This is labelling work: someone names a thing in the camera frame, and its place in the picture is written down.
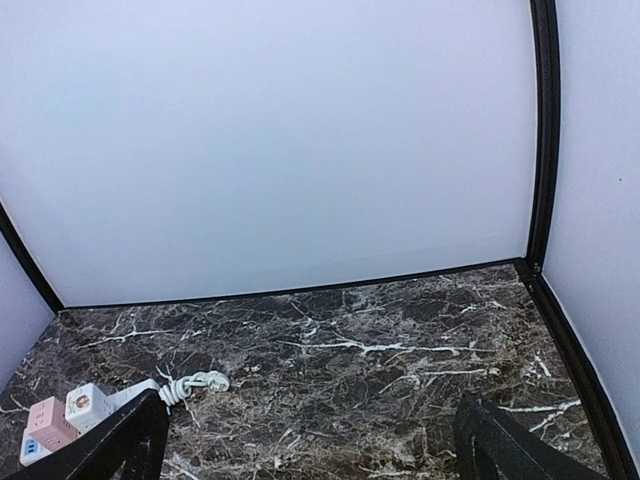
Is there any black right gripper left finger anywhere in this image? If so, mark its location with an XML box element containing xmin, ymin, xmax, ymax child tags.
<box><xmin>9</xmin><ymin>389</ymin><xmax>169</xmax><ymax>480</ymax></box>

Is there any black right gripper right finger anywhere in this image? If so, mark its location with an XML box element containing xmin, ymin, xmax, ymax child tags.
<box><xmin>453</xmin><ymin>392</ymin><xmax>604</xmax><ymax>479</ymax></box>

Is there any white cube socket adapter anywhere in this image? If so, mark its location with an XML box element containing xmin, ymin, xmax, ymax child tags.
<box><xmin>65</xmin><ymin>383</ymin><xmax>115</xmax><ymax>435</ymax></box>

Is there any pink cube socket adapter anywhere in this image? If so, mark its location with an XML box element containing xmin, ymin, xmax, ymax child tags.
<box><xmin>26</xmin><ymin>396</ymin><xmax>80</xmax><ymax>452</ymax></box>

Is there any white multicolour power strip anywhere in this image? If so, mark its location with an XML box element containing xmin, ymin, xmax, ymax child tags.
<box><xmin>19</xmin><ymin>370</ymin><xmax>230</xmax><ymax>467</ymax></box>

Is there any black left frame post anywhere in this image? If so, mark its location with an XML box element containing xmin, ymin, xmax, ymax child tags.
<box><xmin>0</xmin><ymin>205</ymin><xmax>65</xmax><ymax>313</ymax></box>

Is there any black frame post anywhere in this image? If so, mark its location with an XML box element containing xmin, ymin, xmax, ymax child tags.
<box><xmin>525</xmin><ymin>0</ymin><xmax>561</xmax><ymax>276</ymax></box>
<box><xmin>0</xmin><ymin>205</ymin><xmax>65</xmax><ymax>313</ymax></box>

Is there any black right frame post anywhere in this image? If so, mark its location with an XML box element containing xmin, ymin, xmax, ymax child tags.
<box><xmin>525</xmin><ymin>0</ymin><xmax>561</xmax><ymax>276</ymax></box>

